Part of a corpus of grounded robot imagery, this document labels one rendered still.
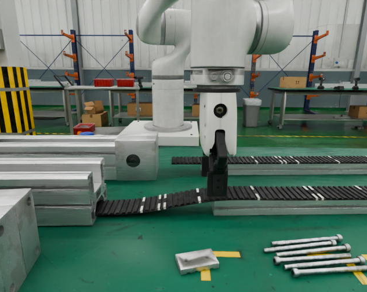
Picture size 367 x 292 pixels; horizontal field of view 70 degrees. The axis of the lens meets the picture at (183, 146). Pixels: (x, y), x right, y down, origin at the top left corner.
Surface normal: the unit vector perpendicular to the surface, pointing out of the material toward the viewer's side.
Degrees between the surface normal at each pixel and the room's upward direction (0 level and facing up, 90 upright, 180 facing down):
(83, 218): 90
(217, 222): 0
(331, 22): 90
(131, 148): 90
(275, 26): 94
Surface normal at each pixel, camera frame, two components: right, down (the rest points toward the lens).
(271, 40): 0.15, 0.74
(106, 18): -0.03, 0.26
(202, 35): -0.62, 0.20
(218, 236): 0.00, -0.97
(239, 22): 0.30, 0.24
